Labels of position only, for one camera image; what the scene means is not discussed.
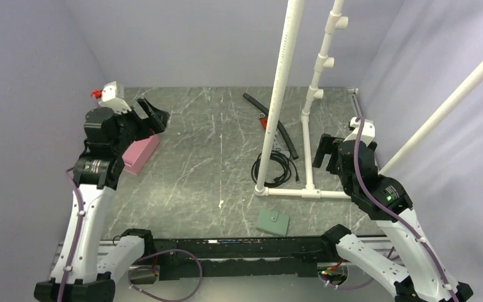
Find green card holder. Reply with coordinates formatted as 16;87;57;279
256;209;290;237

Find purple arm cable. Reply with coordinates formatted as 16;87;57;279
56;166;86;302
352;116;461;302

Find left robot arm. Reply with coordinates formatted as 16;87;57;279
33;97;170;301

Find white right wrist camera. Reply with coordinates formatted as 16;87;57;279
344;117;375;145

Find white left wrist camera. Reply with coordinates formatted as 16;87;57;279
90;81;132;115

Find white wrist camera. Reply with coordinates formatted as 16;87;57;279
344;117;375;145
90;81;132;115

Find black foam tube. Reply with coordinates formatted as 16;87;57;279
242;92;299;160

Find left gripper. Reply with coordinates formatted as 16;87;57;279
112;97;169;154

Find white PVC pipe frame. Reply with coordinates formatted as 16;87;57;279
253;1;483;199

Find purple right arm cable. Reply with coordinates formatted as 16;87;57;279
352;116;461;302

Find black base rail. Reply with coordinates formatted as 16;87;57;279
131;236;341;281

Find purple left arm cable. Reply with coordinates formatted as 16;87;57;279
56;166;86;302

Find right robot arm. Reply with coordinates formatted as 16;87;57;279
313;133;474;301

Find pink plastic bin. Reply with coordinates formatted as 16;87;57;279
123;135;160;175

